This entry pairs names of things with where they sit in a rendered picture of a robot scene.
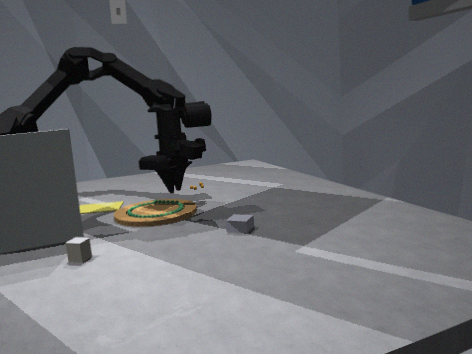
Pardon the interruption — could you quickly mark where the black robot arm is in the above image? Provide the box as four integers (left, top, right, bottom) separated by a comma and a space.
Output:
0, 47, 212, 160

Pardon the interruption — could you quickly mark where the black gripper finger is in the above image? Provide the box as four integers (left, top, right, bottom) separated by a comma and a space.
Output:
173, 161, 192, 191
155, 166, 178, 193

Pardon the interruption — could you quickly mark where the round wooden bead board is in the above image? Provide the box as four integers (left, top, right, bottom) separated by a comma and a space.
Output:
113, 199, 197, 227

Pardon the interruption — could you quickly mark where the small beige cube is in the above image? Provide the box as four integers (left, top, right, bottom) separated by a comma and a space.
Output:
66, 238, 92, 263

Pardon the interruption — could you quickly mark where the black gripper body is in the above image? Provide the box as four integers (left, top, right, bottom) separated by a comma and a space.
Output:
139, 129, 188, 170

